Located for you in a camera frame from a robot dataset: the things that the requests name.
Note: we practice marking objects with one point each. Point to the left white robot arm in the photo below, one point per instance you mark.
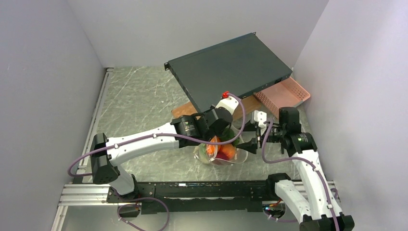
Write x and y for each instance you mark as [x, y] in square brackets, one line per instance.
[187, 130]

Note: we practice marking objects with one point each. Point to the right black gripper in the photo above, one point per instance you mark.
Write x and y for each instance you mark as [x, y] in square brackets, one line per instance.
[250, 146]

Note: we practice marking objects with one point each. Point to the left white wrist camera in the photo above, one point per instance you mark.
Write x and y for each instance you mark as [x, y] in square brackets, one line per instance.
[229, 105]

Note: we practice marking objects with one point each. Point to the pink perforated plastic tray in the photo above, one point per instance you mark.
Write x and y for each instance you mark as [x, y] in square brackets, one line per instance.
[287, 93]

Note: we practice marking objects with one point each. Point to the dark rack server chassis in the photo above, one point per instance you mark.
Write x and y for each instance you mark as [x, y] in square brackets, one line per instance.
[242, 66]

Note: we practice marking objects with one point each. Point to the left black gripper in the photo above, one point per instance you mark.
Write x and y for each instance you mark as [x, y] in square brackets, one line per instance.
[219, 134]

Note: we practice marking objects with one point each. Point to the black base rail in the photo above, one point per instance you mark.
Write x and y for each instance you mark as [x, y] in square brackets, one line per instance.
[195, 196]

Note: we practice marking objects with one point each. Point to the clear zip top bag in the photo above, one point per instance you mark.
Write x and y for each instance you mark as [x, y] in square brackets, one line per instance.
[239, 158]

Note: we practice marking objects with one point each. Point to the orange fake fruit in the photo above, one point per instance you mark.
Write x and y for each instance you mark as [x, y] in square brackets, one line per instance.
[225, 151]

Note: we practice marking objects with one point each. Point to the aluminium frame rail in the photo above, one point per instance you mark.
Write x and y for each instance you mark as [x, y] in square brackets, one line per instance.
[78, 195]

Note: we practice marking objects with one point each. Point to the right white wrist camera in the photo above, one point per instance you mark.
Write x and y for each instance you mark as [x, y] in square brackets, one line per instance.
[258, 118]

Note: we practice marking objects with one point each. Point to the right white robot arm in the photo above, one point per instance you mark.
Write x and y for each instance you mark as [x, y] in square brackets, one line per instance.
[284, 141]

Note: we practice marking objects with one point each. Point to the brown wooden board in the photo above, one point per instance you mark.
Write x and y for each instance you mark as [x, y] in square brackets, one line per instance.
[250, 103]

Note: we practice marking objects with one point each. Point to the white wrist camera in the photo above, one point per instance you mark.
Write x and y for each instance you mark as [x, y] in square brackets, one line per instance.
[258, 118]
[229, 105]

